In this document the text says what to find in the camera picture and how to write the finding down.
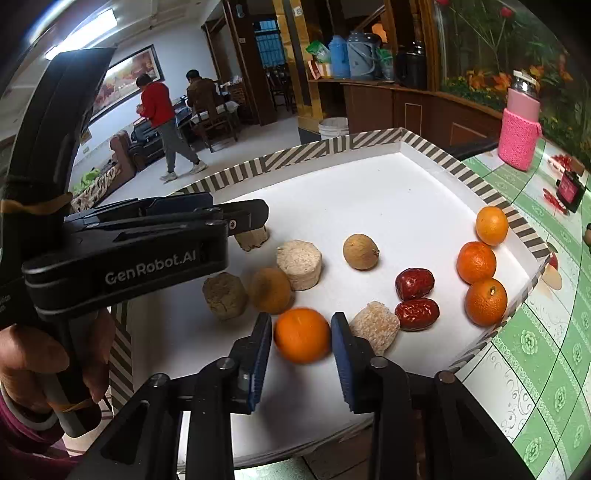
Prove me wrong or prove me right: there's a brown longan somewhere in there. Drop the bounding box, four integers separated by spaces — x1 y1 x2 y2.
343 234 380 270
248 268 294 315

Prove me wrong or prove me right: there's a bottle in pink knitted sleeve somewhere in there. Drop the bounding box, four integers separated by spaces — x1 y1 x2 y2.
498 70 543 172

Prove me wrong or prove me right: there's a black thermos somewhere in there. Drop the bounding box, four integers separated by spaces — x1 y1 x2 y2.
397 41 428 90

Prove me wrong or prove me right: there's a framed wall picture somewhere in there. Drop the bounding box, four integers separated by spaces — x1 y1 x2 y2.
85 44 165 125

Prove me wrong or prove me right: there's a wooden chair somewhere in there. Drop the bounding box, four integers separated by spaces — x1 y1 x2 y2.
190 102 239 153

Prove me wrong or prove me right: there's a green checked printed tablecloth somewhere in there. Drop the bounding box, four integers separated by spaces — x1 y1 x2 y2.
455 138 591 480

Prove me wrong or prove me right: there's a printed blanket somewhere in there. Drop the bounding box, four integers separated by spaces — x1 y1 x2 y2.
69 166 123 213

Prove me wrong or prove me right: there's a white tray with striped rim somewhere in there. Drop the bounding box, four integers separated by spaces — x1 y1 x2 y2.
111 127 552 462

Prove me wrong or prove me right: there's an orange mandarin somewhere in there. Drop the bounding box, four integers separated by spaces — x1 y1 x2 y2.
475 206 509 246
456 241 498 284
274 308 332 364
465 278 508 327

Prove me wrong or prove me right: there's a white bucket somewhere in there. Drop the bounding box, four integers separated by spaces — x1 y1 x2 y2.
318 117 349 140

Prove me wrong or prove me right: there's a ceiling light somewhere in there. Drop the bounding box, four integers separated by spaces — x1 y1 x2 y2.
44 8 116 61

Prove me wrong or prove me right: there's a dark jar with pink label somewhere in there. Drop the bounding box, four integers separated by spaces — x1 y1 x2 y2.
555 170 587 214

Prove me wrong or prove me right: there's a person's left forearm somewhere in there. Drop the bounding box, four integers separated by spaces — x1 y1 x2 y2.
0 392 86 480

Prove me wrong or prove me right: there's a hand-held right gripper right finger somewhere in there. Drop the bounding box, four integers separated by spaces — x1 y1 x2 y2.
331 312 532 480

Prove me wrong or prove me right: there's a wooden sideboard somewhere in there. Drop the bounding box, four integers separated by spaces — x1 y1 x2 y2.
342 78 504 148

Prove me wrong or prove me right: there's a blue thermos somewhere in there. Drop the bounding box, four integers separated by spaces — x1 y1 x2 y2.
329 37 352 79

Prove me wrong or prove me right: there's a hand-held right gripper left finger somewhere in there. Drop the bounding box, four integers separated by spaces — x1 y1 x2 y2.
67 312 273 480

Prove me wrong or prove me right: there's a beige cylindrical cake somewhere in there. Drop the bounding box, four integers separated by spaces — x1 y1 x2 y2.
349 301 401 356
276 240 324 291
235 224 271 252
202 272 249 320

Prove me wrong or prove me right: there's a grey-blue jug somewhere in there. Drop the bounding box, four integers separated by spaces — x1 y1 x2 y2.
346 31 377 79

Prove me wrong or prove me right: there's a brown sofa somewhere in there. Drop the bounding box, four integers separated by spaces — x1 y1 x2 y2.
110 130 153 183

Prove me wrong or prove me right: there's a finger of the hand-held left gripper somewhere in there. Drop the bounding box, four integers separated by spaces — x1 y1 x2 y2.
115 199 269 238
69 193 215 224

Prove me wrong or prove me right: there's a person's left hand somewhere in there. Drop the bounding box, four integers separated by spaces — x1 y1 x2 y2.
0 308 115 409

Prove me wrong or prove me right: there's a red date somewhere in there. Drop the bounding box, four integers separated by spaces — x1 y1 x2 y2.
395 268 435 301
394 298 440 332

